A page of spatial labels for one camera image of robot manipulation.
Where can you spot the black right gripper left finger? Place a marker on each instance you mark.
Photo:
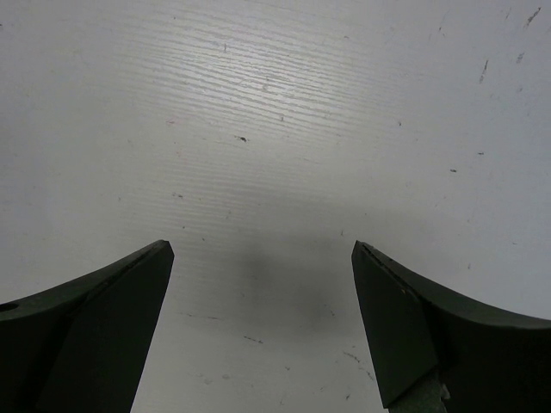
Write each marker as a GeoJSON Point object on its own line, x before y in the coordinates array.
{"type": "Point", "coordinates": [81, 346]}

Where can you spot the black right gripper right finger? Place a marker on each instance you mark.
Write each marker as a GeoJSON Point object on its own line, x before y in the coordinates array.
{"type": "Point", "coordinates": [436, 350]}

